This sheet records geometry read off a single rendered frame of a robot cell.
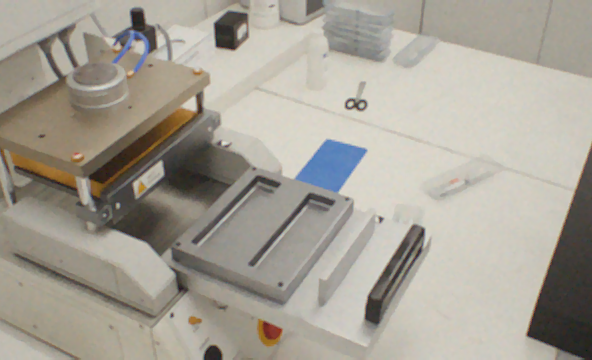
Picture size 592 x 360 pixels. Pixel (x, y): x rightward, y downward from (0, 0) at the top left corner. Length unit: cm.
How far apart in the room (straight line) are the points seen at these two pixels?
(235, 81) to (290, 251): 83
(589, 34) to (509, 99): 163
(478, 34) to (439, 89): 176
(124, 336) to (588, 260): 67
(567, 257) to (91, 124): 70
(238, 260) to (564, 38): 268
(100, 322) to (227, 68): 90
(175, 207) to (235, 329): 21
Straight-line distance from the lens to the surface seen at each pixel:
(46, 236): 94
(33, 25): 105
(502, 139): 158
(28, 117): 96
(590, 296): 109
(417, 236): 87
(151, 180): 94
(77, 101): 95
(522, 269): 125
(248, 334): 101
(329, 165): 143
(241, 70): 170
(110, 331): 97
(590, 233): 109
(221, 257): 86
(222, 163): 106
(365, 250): 90
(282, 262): 87
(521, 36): 342
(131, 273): 86
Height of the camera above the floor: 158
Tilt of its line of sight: 37 degrees down
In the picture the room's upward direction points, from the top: straight up
